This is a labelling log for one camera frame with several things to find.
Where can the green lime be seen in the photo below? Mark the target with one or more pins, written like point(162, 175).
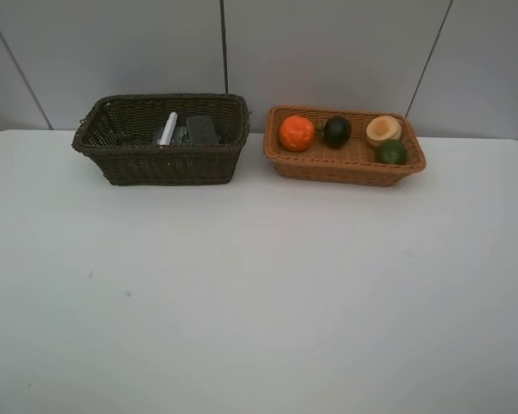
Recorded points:
point(391, 152)

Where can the red yellow peach half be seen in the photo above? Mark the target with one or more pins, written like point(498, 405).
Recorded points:
point(383, 129)

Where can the dark purple mangosteen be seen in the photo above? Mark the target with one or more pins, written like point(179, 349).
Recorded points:
point(335, 132)

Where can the orange wicker basket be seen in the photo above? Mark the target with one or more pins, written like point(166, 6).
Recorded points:
point(354, 163)

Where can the white marker pink caps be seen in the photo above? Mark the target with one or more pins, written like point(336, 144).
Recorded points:
point(168, 130)

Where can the orange tangerine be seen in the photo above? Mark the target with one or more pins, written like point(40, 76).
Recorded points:
point(296, 133)

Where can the dark brown wicker basket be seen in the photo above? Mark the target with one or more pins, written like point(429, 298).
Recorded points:
point(118, 136)

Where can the grey felt whiteboard eraser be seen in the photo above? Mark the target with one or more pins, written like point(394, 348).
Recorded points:
point(201, 130)

